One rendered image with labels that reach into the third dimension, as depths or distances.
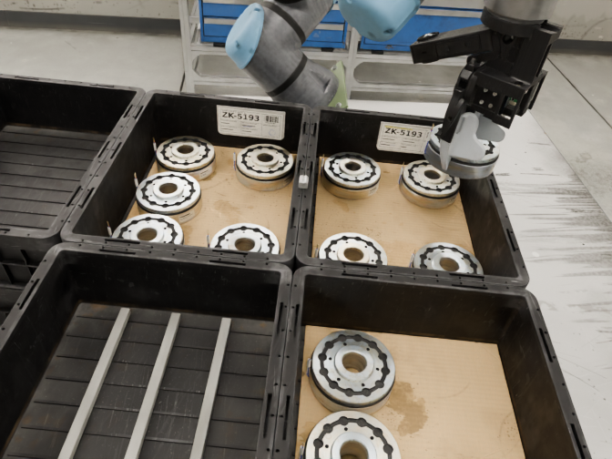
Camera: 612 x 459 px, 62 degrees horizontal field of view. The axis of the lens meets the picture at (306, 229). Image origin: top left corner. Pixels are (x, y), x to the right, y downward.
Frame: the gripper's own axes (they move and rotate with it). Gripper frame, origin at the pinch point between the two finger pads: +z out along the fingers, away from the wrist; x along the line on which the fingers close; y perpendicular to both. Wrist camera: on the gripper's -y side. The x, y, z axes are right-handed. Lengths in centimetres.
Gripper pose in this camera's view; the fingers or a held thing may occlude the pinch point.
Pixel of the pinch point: (451, 152)
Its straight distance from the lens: 75.4
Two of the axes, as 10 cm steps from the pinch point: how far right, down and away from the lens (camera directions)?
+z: -0.8, 7.2, 6.9
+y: 7.5, 4.9, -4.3
